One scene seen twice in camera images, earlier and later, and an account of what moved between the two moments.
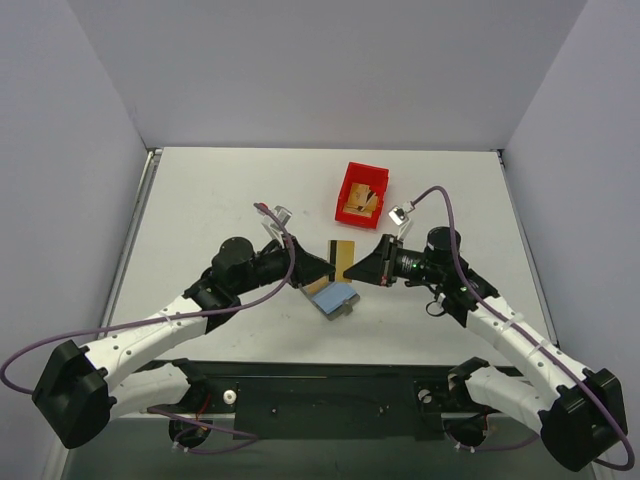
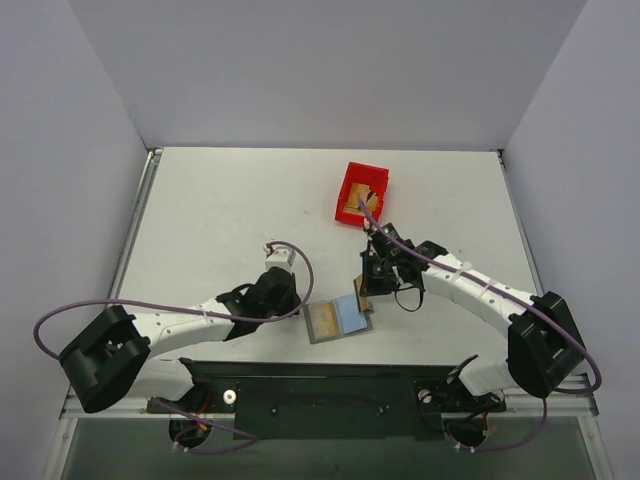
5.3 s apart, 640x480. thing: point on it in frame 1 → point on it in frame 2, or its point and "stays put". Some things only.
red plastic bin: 362,196 stays put
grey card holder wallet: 335,299 → 334,319
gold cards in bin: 361,200 stays put
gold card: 317,286 → 323,318
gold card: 341,253 → 363,301
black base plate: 335,400 stays put
